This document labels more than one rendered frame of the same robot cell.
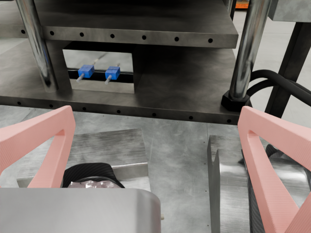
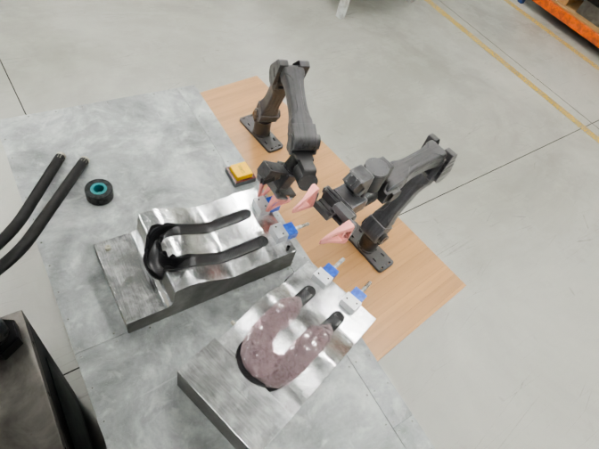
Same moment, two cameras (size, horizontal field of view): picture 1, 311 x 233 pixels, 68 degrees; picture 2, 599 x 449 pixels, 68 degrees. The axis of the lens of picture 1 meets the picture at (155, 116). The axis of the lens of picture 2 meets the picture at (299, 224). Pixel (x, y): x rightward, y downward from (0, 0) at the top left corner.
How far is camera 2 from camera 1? 0.98 m
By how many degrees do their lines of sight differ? 86
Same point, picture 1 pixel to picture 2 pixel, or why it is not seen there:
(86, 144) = (228, 400)
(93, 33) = not seen: outside the picture
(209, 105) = (16, 373)
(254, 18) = not seen: outside the picture
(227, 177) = (200, 278)
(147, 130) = (129, 412)
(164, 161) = (168, 363)
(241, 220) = (217, 267)
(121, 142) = (208, 373)
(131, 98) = not seen: outside the picture
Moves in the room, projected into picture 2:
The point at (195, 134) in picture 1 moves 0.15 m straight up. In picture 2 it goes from (107, 355) to (99, 332)
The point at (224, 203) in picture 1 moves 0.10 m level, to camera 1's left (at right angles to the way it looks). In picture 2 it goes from (215, 277) to (236, 306)
